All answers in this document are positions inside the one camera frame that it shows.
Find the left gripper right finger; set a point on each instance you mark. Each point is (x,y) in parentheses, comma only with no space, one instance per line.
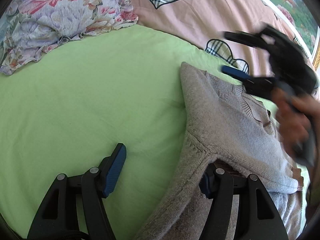
(241,207)

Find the framed landscape painting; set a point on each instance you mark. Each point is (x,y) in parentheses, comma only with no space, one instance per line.
(305,27)

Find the beige knit sweater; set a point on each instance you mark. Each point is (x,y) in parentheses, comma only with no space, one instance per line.
(224,124)

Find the green bed sheet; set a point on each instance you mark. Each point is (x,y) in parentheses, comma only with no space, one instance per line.
(67,112)

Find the floral ruffled pillow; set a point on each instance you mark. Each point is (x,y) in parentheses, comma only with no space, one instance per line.
(30,28)

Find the person's right hand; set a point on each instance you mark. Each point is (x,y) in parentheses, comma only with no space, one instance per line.
(295,115)

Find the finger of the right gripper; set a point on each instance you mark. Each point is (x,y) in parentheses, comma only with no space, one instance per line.
(251,40)
(257,86)

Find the pink heart-pattern duvet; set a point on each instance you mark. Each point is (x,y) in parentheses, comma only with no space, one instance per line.
(203,22)

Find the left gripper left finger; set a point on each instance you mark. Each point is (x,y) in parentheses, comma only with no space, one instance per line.
(73,206)

